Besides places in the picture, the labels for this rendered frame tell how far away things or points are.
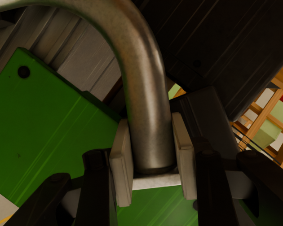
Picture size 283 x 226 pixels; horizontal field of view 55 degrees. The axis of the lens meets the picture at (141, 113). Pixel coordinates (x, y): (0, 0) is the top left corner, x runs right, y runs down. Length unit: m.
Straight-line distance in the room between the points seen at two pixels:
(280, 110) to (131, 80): 3.62
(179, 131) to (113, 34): 0.07
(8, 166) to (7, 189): 0.02
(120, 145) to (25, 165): 0.12
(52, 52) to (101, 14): 0.08
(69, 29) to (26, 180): 0.13
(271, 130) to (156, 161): 3.34
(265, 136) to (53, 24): 3.33
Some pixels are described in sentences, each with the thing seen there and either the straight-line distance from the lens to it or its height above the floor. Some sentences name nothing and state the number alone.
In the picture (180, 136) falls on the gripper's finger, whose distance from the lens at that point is 0.15.
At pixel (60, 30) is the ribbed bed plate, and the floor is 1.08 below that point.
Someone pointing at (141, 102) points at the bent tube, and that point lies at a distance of 0.17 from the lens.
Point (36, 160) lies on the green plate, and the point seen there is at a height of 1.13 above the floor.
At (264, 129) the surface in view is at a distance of 3.46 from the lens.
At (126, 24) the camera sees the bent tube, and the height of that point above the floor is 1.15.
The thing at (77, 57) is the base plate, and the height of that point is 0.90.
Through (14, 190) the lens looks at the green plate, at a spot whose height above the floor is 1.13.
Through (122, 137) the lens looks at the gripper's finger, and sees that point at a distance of 0.16.
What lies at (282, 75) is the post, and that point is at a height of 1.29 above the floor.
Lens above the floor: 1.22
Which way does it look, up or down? 13 degrees down
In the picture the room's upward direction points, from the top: 130 degrees clockwise
